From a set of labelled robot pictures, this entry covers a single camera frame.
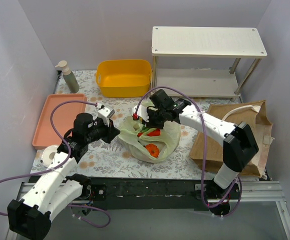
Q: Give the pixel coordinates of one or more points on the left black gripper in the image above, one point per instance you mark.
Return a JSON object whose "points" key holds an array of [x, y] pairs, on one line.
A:
{"points": [[112, 130]]}

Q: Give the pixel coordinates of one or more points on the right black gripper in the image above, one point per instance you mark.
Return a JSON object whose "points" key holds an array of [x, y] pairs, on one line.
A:
{"points": [[154, 118]]}

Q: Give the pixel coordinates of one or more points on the green plastic grocery bag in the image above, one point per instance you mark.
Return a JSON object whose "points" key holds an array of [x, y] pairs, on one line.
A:
{"points": [[167, 142]]}

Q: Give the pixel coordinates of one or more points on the red dragon fruit toy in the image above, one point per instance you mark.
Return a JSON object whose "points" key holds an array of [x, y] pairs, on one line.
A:
{"points": [[155, 133]]}

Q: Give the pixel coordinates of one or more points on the orange pumpkin toy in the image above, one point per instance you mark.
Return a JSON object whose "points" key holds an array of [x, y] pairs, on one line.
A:
{"points": [[153, 150]]}

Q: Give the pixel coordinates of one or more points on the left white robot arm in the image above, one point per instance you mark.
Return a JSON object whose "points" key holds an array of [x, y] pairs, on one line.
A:
{"points": [[32, 215]]}

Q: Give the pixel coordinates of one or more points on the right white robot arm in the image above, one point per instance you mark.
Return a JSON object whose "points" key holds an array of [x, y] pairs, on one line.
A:
{"points": [[237, 140]]}

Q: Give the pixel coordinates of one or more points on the floral table mat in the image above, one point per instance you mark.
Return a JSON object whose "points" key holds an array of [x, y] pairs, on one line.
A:
{"points": [[114, 161]]}

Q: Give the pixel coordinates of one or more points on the yellow plastic basket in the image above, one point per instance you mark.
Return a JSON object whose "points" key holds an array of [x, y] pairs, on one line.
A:
{"points": [[123, 78]]}

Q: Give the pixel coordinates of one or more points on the white two-tier shelf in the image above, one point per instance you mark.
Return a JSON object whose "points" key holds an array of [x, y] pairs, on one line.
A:
{"points": [[206, 62]]}

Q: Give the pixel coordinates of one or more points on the grey pump soap bottle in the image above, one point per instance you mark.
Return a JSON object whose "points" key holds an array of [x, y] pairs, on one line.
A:
{"points": [[68, 76]]}

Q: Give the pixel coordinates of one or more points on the white blue tape roll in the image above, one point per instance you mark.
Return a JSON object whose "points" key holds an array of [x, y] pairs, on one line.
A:
{"points": [[48, 156]]}

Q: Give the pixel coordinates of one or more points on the brown jute tote bag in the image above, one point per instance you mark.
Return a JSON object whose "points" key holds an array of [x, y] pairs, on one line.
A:
{"points": [[252, 113]]}

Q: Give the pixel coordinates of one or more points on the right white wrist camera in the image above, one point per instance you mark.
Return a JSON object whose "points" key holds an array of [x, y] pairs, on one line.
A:
{"points": [[140, 111]]}

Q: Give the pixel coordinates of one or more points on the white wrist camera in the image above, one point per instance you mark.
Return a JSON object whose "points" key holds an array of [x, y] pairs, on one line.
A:
{"points": [[105, 113], [140, 111]]}

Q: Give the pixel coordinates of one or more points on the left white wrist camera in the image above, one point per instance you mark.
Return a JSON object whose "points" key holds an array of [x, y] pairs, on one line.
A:
{"points": [[105, 113]]}

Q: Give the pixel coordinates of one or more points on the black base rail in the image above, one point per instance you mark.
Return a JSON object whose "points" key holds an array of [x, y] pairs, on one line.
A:
{"points": [[144, 194]]}

